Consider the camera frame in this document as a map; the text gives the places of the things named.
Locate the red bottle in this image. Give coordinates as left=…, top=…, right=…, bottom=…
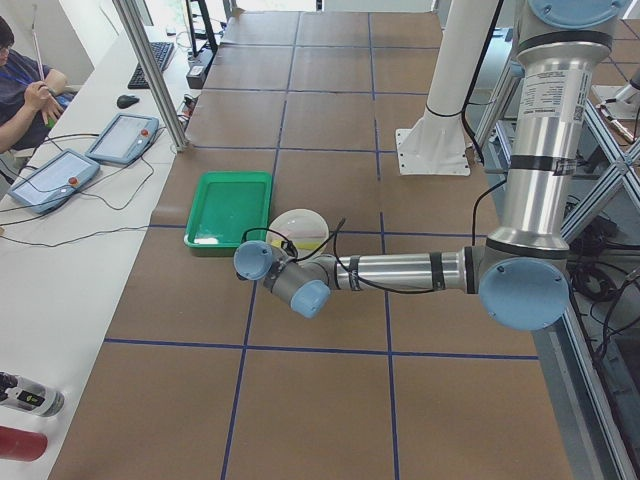
left=0, top=426, right=48, bottom=462

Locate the blue teach pendant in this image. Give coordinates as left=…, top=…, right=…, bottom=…
left=8, top=149, right=100, bottom=213
left=85, top=113, right=159, bottom=165

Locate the aluminium frame post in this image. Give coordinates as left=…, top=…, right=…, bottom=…
left=113, top=0, right=188, bottom=152

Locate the near blue teach pendant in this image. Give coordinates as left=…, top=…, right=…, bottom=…
left=8, top=149, right=100, bottom=213

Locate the yellow plastic spoon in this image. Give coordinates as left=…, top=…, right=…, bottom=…
left=270, top=239, right=323, bottom=256

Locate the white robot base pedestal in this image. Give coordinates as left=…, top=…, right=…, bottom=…
left=396, top=0, right=501, bottom=176

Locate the seated person in blue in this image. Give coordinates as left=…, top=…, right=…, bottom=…
left=1, top=18, right=67, bottom=153

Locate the green plastic tray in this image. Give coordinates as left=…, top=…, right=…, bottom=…
left=184, top=171, right=273, bottom=257

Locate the black computer mouse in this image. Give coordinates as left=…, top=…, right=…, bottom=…
left=116, top=94, right=140, bottom=109

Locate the black keyboard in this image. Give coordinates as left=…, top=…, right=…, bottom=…
left=127, top=41, right=176, bottom=90

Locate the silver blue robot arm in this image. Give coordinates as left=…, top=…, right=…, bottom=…
left=233, top=1, right=626, bottom=330

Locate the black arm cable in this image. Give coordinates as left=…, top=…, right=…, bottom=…
left=241, top=217, right=436, bottom=295

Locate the far blue teach pendant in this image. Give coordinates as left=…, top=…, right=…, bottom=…
left=85, top=113, right=159, bottom=165

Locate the white round plate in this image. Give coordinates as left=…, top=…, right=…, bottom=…
left=265, top=209, right=329, bottom=258

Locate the black power strip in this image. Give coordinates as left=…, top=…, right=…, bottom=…
left=186, top=48, right=214, bottom=90

